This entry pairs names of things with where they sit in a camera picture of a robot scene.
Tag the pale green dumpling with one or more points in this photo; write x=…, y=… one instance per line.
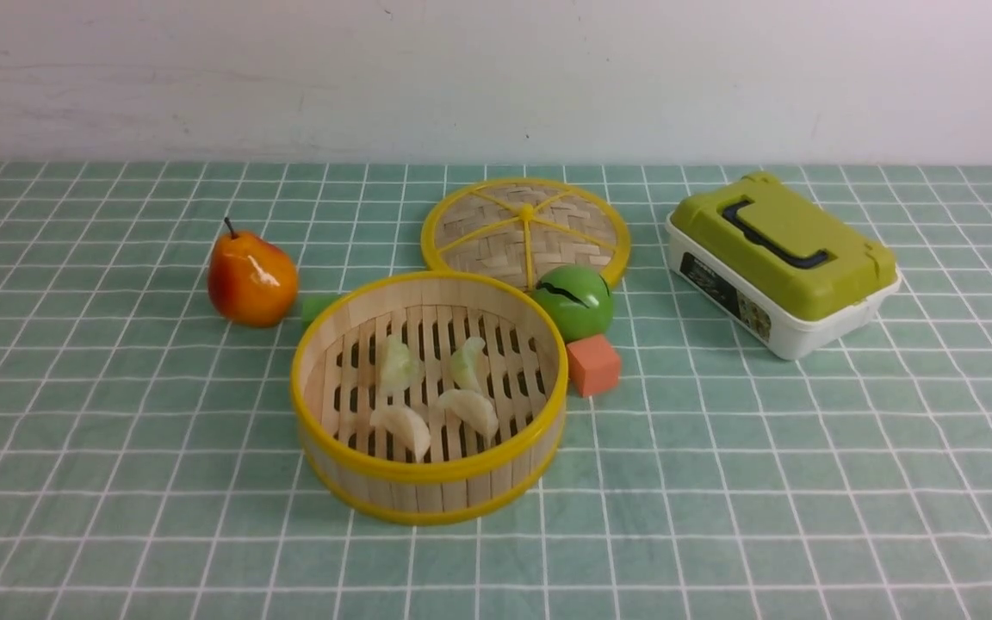
x=398, y=367
x=465, y=365

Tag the white dumpling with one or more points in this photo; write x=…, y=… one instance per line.
x=407, y=431
x=471, y=407

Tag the woven bamboo steamer lid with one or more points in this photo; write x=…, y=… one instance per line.
x=516, y=230

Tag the bamboo steamer tray yellow rim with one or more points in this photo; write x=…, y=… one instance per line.
x=523, y=371

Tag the green toy apple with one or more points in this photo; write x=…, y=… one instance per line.
x=577, y=298

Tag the orange foam cube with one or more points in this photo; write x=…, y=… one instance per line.
x=594, y=367

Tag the small green block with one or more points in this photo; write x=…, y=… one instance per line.
x=314, y=304

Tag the orange red toy pear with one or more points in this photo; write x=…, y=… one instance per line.
x=251, y=282

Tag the green lid white storage box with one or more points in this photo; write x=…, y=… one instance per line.
x=793, y=275

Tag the green checked tablecloth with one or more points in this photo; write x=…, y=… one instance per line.
x=149, y=467

